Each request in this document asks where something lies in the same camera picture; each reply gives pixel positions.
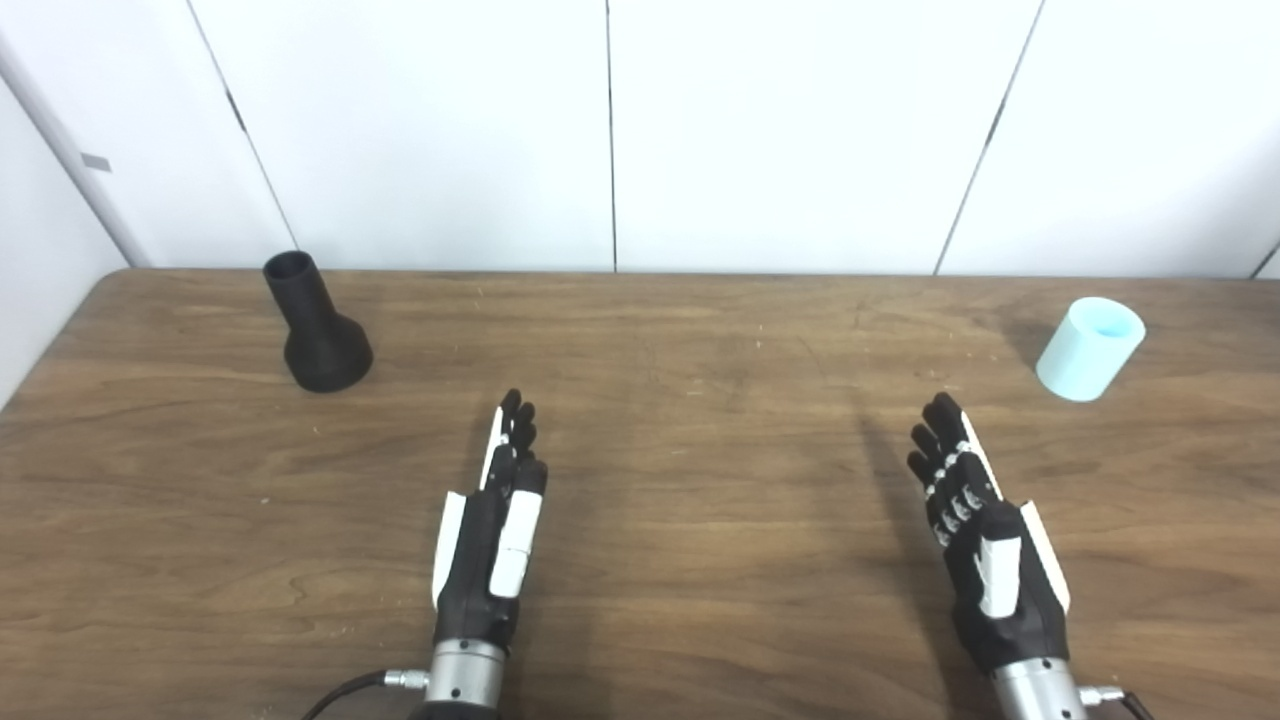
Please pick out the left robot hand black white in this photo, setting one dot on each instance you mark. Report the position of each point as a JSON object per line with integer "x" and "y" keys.
{"x": 470, "y": 560}

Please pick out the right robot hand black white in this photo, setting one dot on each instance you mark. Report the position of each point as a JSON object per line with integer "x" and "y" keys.
{"x": 1010, "y": 600}

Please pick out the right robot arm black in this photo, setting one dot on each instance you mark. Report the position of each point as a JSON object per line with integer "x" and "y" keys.
{"x": 1035, "y": 690}

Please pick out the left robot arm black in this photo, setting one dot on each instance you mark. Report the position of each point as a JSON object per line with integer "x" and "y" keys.
{"x": 465, "y": 685}

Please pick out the grey label on wall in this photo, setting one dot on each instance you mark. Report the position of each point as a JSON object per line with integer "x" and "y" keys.
{"x": 96, "y": 162}

